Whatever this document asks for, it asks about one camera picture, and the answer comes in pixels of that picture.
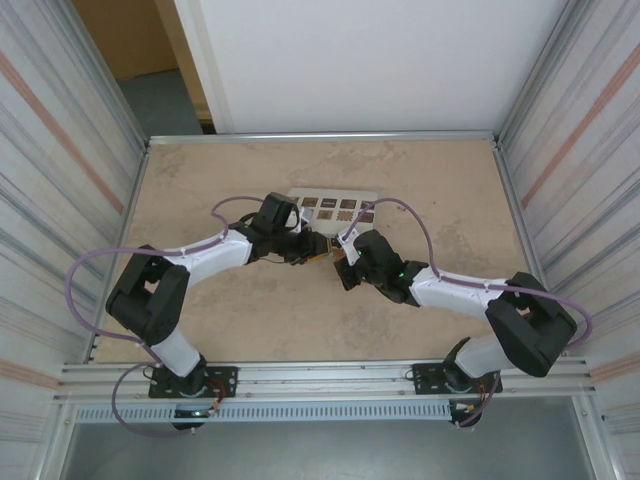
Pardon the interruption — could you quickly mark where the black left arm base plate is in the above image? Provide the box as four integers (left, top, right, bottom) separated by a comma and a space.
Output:
148, 366, 239, 400

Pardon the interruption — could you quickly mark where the aluminium table end rail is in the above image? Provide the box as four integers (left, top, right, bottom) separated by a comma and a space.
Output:
146, 130, 503, 147

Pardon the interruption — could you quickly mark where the aluminium mounting rail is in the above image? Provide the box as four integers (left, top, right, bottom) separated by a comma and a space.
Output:
58, 357, 599, 404

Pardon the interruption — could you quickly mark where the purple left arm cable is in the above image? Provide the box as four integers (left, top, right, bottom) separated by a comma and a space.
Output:
66, 195, 266, 439

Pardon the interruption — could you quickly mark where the grey slotted cable duct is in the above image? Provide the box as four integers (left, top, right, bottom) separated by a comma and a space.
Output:
73, 402, 454, 424

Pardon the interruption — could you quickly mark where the aluminium table side rail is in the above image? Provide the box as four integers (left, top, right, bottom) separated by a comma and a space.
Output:
492, 139, 569, 357
88, 142, 152, 364

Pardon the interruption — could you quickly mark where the brown cardboard sheet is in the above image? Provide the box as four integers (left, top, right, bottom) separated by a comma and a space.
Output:
73, 0, 179, 81

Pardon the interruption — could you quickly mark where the white box with brown pictograms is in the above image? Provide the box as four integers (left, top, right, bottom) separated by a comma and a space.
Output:
288, 186, 380, 239

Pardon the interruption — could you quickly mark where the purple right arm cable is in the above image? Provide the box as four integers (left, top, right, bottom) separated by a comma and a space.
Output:
342, 198, 595, 430

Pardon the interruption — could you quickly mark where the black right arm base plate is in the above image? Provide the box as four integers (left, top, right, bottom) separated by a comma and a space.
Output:
412, 362, 503, 396

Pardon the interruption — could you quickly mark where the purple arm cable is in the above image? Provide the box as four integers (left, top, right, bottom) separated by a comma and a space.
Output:
342, 198, 595, 430
66, 195, 266, 439

